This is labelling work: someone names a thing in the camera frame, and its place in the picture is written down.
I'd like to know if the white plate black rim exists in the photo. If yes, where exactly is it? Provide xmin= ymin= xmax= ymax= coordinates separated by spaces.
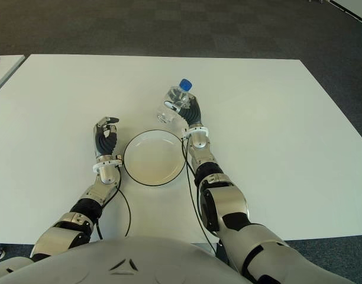
xmin=123 ymin=129 xmax=188 ymax=188

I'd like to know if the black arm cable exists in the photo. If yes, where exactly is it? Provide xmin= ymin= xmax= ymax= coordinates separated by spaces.
xmin=95 ymin=165 xmax=132 ymax=240
xmin=180 ymin=138 xmax=217 ymax=254

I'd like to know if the grey robot torso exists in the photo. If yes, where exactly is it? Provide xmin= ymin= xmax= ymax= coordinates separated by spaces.
xmin=0 ymin=235 xmax=250 ymax=284

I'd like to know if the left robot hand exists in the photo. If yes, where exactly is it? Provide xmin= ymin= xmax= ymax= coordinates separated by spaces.
xmin=93 ymin=116 xmax=120 ymax=160

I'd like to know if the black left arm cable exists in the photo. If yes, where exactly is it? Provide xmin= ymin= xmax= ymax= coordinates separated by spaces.
xmin=95 ymin=165 xmax=132 ymax=240

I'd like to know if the white side table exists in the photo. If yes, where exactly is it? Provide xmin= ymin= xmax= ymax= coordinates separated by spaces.
xmin=0 ymin=54 xmax=27 ymax=97

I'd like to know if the black metal table frame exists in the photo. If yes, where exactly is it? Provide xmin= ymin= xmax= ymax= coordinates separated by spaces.
xmin=215 ymin=241 xmax=231 ymax=266

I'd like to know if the clear water bottle blue cap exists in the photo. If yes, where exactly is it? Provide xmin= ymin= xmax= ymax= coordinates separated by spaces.
xmin=156 ymin=78 xmax=194 ymax=124

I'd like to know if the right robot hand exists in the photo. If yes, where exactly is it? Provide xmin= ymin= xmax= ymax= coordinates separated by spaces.
xmin=164 ymin=94 xmax=204 ymax=128

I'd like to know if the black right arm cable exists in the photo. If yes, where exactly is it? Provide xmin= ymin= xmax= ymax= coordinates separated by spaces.
xmin=180 ymin=138 xmax=217 ymax=254

